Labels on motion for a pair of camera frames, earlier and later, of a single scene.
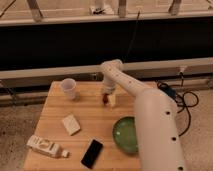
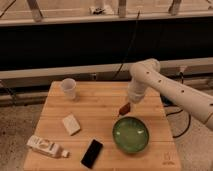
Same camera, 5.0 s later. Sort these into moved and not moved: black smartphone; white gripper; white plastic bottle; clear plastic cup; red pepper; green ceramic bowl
Moved: white gripper; red pepper
Not moved: black smartphone; clear plastic cup; white plastic bottle; green ceramic bowl
